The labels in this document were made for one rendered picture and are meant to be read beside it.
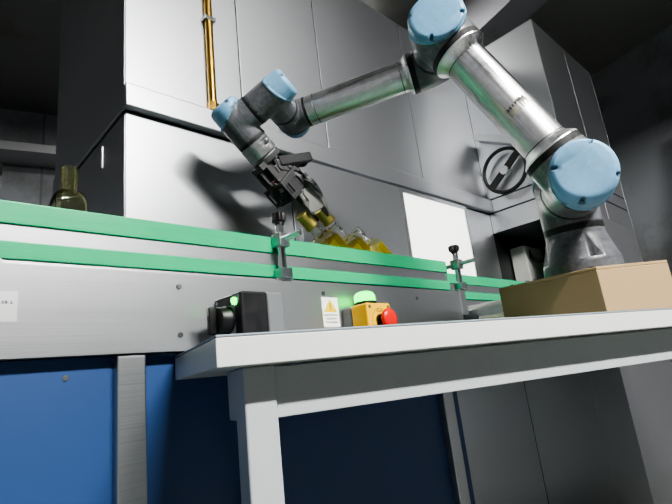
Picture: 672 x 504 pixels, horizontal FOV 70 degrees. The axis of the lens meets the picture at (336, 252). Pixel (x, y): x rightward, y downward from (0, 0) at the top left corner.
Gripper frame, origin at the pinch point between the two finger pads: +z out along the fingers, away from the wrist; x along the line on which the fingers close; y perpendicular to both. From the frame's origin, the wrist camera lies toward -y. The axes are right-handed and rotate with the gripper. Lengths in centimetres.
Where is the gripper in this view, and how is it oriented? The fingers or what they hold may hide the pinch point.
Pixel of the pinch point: (321, 212)
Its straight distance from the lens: 124.0
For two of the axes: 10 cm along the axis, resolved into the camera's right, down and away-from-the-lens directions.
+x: 6.7, -2.6, -6.9
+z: 6.2, 7.1, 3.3
